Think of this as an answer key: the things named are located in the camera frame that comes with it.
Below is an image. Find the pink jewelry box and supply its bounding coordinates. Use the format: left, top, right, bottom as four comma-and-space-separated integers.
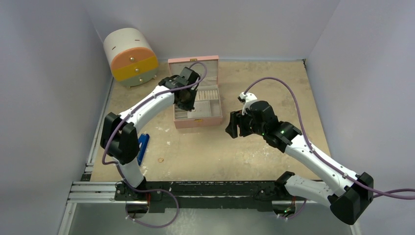
168, 55, 223, 129

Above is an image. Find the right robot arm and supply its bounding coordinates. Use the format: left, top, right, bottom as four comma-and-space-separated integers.
225, 101, 374, 225

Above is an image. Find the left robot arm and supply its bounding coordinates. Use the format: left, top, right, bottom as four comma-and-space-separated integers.
100, 67, 207, 200

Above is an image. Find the blue stapler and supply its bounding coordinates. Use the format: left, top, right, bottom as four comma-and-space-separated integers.
137, 134, 150, 166

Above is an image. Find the round pastel drawer organizer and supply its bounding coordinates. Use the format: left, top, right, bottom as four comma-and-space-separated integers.
103, 28, 159, 87

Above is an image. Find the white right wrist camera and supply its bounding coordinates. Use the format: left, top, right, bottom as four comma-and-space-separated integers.
238, 92, 258, 115

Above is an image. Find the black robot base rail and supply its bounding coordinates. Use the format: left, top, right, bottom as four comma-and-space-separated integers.
115, 179, 300, 216

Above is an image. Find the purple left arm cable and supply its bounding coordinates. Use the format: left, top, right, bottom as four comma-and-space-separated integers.
101, 61, 208, 195

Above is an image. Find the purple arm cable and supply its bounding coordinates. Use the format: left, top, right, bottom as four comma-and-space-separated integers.
101, 61, 208, 195
243, 76, 415, 200

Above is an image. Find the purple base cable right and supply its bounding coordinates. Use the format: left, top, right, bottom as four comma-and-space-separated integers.
276, 198, 311, 222

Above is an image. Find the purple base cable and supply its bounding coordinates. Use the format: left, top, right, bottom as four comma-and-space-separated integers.
125, 188, 181, 229
276, 198, 311, 222

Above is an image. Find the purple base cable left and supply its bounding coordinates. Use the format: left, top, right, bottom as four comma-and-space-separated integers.
125, 188, 181, 229

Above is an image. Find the aluminium frame rail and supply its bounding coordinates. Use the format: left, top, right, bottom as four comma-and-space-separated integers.
66, 180, 354, 205

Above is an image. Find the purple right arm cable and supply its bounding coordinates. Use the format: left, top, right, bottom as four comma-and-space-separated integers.
243, 76, 415, 200

